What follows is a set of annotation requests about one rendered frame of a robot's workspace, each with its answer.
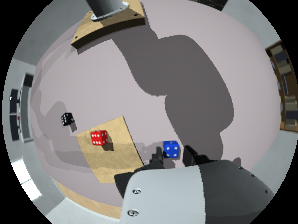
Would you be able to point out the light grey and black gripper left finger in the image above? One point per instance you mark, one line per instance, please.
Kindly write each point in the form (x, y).
(121, 180)

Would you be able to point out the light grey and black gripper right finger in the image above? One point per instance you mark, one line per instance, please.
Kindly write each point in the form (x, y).
(191, 157)

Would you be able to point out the tan square mat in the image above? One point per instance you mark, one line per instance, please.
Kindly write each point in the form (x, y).
(117, 156)

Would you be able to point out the blue die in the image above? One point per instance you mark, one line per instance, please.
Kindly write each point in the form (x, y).
(170, 149)

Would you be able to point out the red die with white pips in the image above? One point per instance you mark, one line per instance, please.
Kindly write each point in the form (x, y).
(99, 137)

